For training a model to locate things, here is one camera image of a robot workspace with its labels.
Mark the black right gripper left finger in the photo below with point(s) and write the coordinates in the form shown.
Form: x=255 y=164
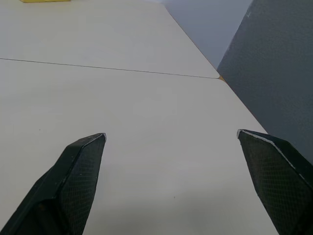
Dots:
x=73 y=186

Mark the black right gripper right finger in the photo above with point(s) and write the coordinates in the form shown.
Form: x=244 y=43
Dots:
x=276 y=178

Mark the dark grey partition panel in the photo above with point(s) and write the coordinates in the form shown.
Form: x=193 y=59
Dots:
x=274 y=71

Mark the yellow flat object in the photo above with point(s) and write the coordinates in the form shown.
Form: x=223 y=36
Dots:
x=46 y=1

